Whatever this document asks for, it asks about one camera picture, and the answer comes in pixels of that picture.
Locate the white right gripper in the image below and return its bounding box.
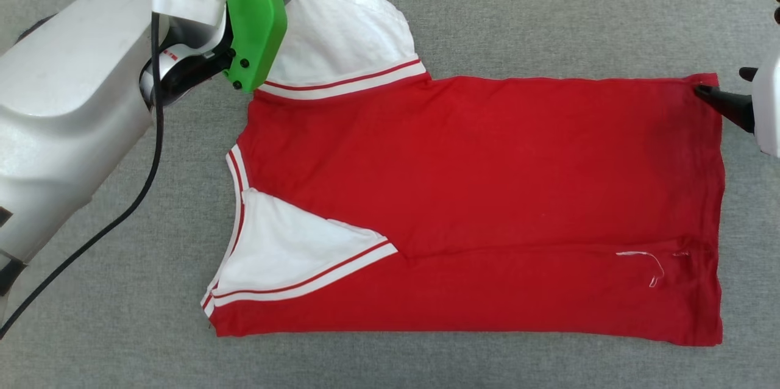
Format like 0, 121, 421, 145
694, 51, 780, 159

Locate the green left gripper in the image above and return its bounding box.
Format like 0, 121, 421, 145
207, 0, 305, 95

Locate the red and white shirt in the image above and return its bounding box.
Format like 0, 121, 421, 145
200, 0, 727, 347

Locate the grey fabric sofa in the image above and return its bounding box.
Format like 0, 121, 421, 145
0, 0, 780, 389

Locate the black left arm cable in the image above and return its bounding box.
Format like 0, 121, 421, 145
0, 11, 166, 339

